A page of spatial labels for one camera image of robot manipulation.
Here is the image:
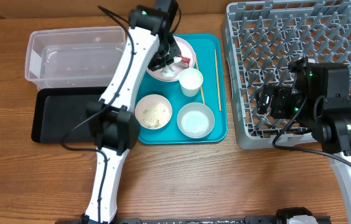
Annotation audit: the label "wooden chopstick right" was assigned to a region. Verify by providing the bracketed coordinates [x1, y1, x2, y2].
[214, 49, 222, 111]

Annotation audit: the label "red snack wrapper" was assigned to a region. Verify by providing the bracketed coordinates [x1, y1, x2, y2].
[174, 55, 190, 68]

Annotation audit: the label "wooden chopstick left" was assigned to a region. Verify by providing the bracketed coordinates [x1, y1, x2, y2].
[195, 53, 205, 105]

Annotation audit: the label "grey dishwasher rack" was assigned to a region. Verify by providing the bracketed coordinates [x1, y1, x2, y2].
[222, 0, 351, 149]

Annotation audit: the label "rice food scraps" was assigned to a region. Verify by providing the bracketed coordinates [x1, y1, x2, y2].
[141, 103, 169, 129]

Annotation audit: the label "grey-white bowl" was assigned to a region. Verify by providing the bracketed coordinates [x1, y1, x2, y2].
[177, 103, 215, 139]

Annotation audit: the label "white napkin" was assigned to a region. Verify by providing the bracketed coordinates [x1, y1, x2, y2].
[161, 65, 176, 79]

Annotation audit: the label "black tray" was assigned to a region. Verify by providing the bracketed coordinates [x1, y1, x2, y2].
[31, 86, 105, 144]

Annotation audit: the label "pink bowl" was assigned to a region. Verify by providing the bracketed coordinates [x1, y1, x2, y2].
[134, 94, 172, 129]

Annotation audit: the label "wooden chopstick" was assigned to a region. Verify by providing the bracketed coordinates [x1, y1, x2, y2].
[195, 53, 205, 105]
[214, 49, 222, 111]

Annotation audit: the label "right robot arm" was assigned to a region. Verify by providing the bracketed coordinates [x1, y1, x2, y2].
[255, 58, 351, 223]

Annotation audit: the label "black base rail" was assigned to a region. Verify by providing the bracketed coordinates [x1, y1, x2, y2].
[111, 207, 332, 224]

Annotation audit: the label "pink plate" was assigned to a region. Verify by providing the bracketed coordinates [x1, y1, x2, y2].
[146, 37, 195, 82]

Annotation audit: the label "teal serving tray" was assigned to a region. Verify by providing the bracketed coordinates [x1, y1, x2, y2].
[135, 33, 228, 146]

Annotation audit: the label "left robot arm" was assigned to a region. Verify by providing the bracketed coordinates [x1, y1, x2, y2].
[80, 0, 181, 223]

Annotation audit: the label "clear plastic bin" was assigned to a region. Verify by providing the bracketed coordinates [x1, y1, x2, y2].
[24, 26, 126, 89]

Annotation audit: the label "cream cup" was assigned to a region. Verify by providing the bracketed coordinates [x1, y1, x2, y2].
[179, 68, 204, 97]

